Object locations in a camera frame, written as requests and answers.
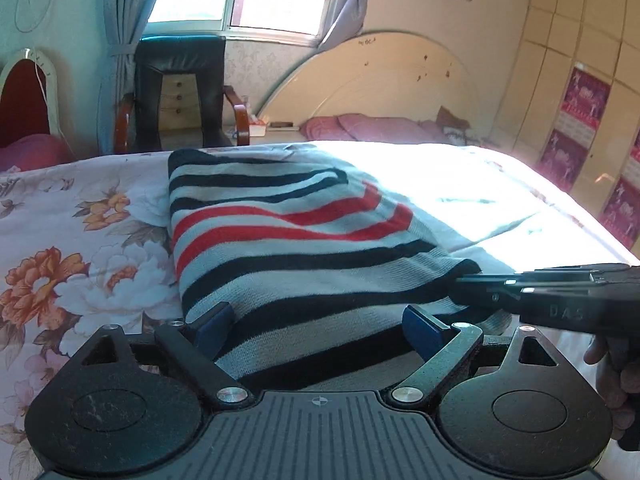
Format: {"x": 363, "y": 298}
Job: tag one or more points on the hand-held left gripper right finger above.
{"x": 422, "y": 327}

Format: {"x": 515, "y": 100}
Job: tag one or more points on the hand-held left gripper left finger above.
{"x": 215, "y": 325}

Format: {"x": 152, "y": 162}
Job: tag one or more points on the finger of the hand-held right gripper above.
{"x": 485, "y": 290}

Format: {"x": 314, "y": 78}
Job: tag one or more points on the striped knit sweater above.
{"x": 300, "y": 260}

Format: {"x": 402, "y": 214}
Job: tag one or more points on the person's right hand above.
{"x": 612, "y": 395}

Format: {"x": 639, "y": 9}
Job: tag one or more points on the pink bed sheet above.
{"x": 500, "y": 200}

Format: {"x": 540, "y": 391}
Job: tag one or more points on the floral bed sheet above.
{"x": 75, "y": 260}

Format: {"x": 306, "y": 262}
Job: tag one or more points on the patterned cushion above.
{"x": 452, "y": 122}

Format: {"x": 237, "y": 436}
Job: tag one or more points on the pink pillow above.
{"x": 325, "y": 129}
{"x": 385, "y": 127}

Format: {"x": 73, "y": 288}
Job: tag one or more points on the red box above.
{"x": 258, "y": 127}

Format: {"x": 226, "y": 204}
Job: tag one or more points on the small dark flat object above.
{"x": 281, "y": 124}

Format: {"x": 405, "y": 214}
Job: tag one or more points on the pump bottle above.
{"x": 246, "y": 106}

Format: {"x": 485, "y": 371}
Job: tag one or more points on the cream round headboard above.
{"x": 380, "y": 75}

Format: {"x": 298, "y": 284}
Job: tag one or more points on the maroon pillow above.
{"x": 35, "y": 152}

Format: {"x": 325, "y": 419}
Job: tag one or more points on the black leather armchair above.
{"x": 180, "y": 55}

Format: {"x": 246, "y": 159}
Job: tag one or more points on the cream wardrobe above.
{"x": 560, "y": 25}

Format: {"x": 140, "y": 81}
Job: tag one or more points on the pink wall poster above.
{"x": 575, "y": 125}
{"x": 625, "y": 200}

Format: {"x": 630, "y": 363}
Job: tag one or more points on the red headboard with white frame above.
{"x": 20, "y": 105}

